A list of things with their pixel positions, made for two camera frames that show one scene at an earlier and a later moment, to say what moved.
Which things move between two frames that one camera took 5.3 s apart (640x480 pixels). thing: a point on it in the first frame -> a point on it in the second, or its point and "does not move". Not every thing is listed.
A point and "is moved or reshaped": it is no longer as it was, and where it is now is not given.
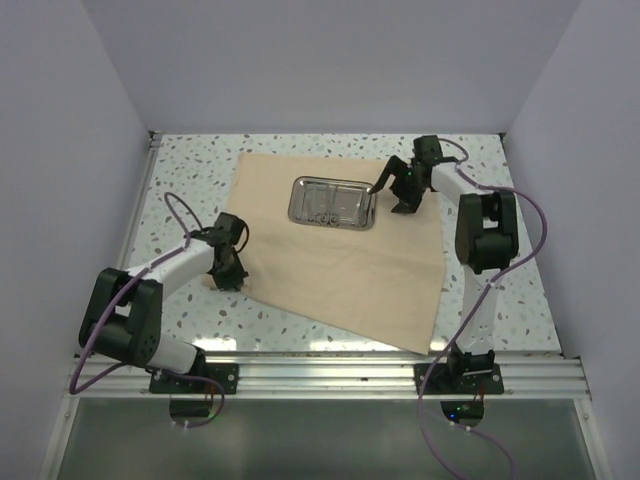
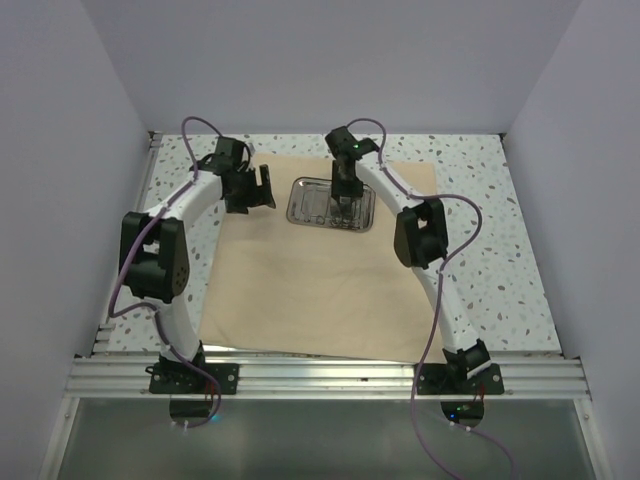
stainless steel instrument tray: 338,203 does not move
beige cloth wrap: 264,251 is moved or reshaped
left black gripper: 235,281 -> 259,195
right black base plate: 474,378 does not move
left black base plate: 226,374 does not move
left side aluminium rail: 151,151 does not move
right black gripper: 408,203 -> 343,191
